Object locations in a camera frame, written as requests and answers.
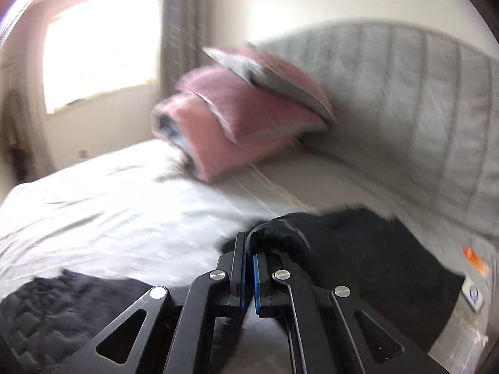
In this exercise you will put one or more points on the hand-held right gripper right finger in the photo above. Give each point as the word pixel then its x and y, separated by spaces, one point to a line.
pixel 257 284

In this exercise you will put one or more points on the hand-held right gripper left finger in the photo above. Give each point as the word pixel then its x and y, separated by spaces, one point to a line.
pixel 242 280

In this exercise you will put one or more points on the black fleece garment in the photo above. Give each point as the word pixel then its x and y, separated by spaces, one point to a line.
pixel 370 265

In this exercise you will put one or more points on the folded pink duvet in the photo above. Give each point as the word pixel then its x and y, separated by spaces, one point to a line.
pixel 210 148

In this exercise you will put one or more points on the bed with white bedspread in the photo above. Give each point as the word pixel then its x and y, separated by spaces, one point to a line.
pixel 117 210

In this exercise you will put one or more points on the pink and grey pillow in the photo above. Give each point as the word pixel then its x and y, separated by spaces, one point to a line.
pixel 280 74

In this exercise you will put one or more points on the orange tag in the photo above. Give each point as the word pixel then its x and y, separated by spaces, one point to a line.
pixel 476 261

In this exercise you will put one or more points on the grey padded headboard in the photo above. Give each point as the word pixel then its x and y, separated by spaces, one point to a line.
pixel 409 105

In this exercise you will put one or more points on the grey patterned curtain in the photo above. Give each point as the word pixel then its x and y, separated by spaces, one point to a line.
pixel 185 27

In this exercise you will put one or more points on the window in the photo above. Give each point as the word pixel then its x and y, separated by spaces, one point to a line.
pixel 101 50

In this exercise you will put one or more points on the beige tied curtain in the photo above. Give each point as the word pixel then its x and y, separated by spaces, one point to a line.
pixel 13 136

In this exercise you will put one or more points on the white switch box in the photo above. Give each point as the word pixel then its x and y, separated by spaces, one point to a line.
pixel 473 297

